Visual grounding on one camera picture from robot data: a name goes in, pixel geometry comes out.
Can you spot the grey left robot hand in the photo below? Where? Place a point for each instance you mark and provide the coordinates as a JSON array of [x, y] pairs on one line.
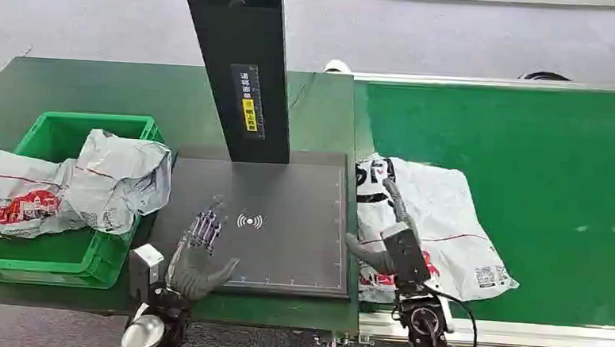
[[192, 271]]

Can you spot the black scanner column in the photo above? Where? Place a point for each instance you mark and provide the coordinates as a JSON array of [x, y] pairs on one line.
[[241, 37]]

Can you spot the white parcel bag black print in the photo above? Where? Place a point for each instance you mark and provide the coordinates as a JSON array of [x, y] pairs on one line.
[[452, 227]]

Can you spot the grey crumpled parcel bag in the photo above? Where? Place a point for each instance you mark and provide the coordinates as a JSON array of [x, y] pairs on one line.
[[120, 178]]

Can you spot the black yellow column label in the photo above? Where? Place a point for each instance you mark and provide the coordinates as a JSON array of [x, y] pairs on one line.
[[249, 103]]

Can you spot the black round object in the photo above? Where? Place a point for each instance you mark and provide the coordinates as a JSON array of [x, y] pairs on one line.
[[544, 76]]

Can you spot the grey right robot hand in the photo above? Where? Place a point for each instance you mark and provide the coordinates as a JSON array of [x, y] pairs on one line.
[[369, 254]]

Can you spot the white round object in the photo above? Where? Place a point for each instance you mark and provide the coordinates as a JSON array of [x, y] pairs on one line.
[[337, 67]]

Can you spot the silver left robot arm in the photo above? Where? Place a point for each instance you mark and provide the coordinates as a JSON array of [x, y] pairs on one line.
[[143, 335]]

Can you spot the white parcel bag red print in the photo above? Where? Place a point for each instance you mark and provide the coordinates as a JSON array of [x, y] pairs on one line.
[[17, 194]]

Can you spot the green plastic crate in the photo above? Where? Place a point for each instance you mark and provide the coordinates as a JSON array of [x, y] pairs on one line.
[[71, 260]]

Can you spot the green conveyor belt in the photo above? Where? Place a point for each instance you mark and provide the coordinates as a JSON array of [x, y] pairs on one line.
[[539, 179]]

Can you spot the black scanner base plate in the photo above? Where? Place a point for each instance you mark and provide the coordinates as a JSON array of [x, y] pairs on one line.
[[289, 229]]

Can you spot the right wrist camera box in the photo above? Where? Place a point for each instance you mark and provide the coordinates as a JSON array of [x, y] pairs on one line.
[[406, 254]]

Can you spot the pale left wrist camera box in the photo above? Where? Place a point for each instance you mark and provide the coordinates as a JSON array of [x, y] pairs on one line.
[[144, 269]]

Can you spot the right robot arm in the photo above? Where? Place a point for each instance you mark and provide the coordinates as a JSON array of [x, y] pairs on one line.
[[428, 326]]

